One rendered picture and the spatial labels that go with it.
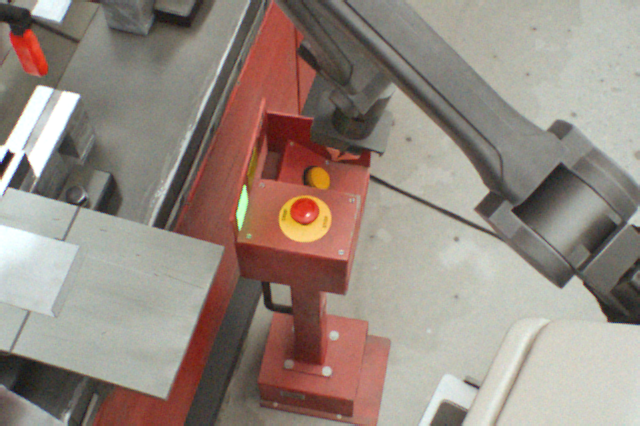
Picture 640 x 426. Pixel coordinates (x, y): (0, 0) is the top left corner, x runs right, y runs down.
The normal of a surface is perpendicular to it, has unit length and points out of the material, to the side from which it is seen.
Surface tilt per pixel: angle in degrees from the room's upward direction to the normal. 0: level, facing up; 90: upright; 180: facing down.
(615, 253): 46
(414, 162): 0
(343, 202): 0
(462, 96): 41
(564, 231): 29
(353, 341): 4
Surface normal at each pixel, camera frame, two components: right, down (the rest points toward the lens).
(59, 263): 0.00, -0.47
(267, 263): -0.19, 0.87
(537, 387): -0.59, -0.63
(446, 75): 0.15, 0.21
